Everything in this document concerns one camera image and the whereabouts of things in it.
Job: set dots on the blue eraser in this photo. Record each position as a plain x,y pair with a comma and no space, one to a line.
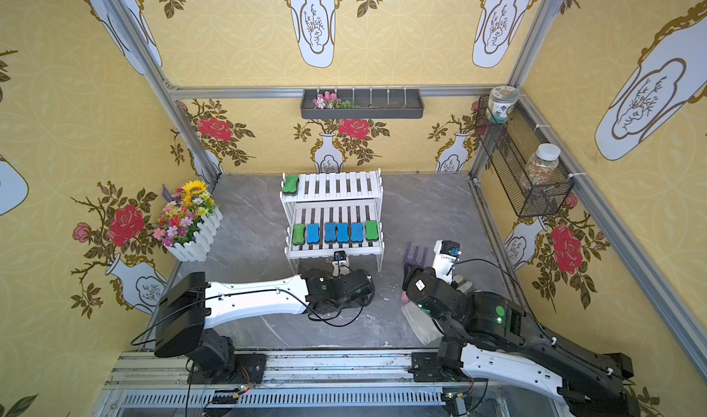
330,232
342,232
357,232
313,234

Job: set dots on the green eraser shelf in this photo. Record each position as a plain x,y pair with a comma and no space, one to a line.
298,234
372,231
290,184

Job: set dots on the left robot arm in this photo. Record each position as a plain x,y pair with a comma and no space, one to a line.
189,313

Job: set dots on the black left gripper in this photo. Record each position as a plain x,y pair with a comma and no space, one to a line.
347,276

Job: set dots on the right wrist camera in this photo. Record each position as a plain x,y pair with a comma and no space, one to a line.
446,255

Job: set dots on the flower bouquet in white planter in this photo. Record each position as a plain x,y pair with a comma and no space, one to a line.
189,223

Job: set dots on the grey wall tray with flowers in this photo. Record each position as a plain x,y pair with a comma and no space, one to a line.
366,103

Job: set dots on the jar with patterned label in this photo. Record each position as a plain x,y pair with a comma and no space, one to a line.
501,103

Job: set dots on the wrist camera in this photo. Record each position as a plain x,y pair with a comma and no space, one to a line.
341,264
446,255

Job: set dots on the clear jar white lid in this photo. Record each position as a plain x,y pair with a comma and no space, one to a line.
542,164

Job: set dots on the green eraser top shelf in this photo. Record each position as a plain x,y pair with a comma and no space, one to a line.
290,184

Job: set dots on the purple garden fork pink handle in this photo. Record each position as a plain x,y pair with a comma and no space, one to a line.
413,257

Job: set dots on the black wire wall basket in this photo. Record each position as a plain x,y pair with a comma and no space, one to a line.
508,147

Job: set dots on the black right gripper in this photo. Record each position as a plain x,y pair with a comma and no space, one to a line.
419,276

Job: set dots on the white wooden two-tier shelf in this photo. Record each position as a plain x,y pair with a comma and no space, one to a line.
345,197

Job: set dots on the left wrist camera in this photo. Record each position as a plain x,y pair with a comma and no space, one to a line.
341,264

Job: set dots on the white gardening glove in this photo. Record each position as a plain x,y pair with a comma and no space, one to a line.
426,330

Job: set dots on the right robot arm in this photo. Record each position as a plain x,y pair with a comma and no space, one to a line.
487,336

